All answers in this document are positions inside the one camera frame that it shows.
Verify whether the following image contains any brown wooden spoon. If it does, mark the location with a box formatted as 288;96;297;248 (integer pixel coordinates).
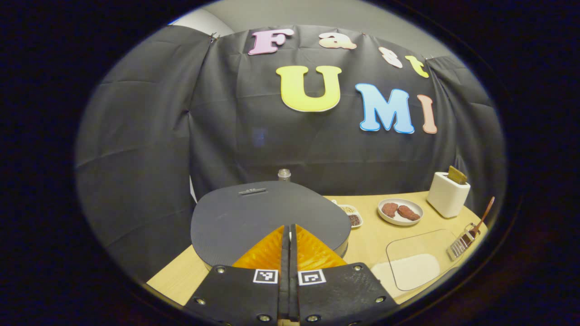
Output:
469;197;495;237

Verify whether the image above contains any dark lidded rice cooker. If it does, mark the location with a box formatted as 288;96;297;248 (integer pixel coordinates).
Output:
190;181;352;272

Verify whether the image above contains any metal wire chopstick holder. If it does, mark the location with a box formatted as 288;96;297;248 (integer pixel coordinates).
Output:
447;223;481;261

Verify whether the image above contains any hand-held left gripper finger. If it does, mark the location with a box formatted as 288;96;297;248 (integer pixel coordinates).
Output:
290;224;399;324
184;225;290;326

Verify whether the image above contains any white toaster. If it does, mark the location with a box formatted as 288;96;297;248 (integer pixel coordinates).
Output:
426;172;471;218

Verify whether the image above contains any brown bread slice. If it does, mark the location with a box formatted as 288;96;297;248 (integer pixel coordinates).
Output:
448;166;468;185

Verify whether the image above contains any white round plate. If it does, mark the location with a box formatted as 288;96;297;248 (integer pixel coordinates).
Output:
377;198;424;226

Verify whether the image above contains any white divided grain dish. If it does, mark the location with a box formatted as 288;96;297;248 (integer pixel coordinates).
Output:
331;199;363;228

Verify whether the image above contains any black backdrop cloth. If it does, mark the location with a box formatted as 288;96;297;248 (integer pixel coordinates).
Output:
75;25;507;281

